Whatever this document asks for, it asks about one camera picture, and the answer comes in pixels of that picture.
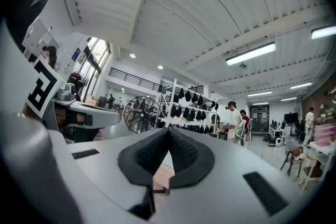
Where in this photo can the black-legged chair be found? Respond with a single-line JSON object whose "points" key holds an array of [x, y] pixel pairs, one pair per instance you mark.
{"points": [[292, 148]]}

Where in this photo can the stack of pink boxes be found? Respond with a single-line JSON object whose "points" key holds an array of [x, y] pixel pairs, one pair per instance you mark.
{"points": [[324, 133]]}

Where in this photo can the white wooden stool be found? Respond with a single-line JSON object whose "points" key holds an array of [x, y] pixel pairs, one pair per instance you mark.
{"points": [[311, 165]]}

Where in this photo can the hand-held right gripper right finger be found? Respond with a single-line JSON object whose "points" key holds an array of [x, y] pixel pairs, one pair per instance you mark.
{"points": [[189, 162]]}

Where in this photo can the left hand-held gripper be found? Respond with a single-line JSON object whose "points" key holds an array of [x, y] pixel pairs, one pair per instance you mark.
{"points": [[42, 86]]}

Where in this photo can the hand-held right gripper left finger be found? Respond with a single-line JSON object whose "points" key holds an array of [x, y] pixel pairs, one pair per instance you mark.
{"points": [[141, 162]]}

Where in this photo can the black wall screen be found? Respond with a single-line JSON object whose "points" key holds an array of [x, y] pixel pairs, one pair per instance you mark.
{"points": [[291, 117]]}

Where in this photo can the black floor fan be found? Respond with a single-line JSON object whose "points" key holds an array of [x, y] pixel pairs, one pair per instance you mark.
{"points": [[141, 115]]}

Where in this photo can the long ceiling lamp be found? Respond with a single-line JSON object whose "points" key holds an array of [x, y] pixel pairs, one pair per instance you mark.
{"points": [[250, 53], [324, 32]]}

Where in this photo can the white shelf rack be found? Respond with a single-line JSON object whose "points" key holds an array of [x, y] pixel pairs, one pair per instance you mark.
{"points": [[168, 102]]}

